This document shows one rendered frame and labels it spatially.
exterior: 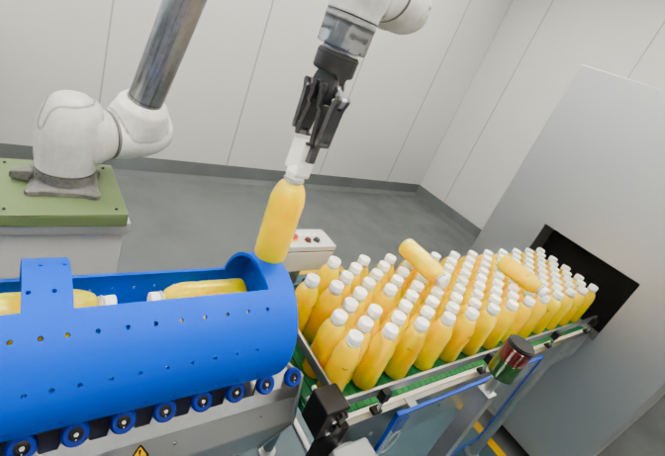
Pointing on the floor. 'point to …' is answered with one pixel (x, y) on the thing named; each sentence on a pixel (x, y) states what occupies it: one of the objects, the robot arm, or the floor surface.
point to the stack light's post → (462, 422)
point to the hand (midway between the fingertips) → (301, 156)
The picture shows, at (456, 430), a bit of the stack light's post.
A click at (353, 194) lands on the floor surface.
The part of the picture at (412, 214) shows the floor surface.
